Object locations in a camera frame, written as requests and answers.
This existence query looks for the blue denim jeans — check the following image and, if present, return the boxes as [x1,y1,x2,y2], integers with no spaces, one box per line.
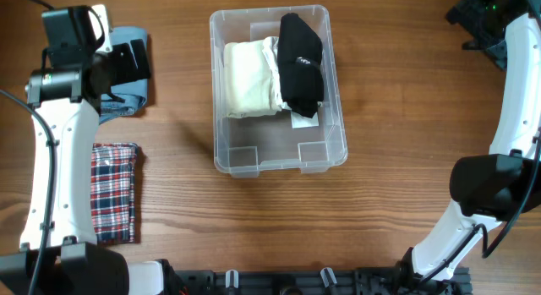
[100,26,149,124]

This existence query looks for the cream cloth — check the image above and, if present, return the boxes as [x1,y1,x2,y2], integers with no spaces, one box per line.
[224,39,279,118]

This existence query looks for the white t-shirt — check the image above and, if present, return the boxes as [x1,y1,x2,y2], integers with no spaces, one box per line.
[262,36,291,111]

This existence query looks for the black garment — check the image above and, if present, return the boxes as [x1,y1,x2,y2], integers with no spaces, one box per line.
[277,13,324,118]

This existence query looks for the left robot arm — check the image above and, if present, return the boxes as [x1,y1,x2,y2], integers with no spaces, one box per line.
[1,5,167,294]

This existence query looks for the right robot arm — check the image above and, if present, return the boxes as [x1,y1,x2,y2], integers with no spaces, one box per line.
[392,0,540,294]

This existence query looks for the folded red plaid shirt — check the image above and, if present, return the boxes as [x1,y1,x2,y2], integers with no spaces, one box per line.
[90,143,139,244]

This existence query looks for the clear plastic storage bin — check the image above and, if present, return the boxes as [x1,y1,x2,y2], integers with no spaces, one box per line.
[210,5,348,178]

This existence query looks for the white label in bin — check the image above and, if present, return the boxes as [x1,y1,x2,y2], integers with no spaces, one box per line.
[291,112,319,128]

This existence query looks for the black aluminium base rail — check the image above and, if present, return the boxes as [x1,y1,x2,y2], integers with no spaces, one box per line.
[176,267,473,295]

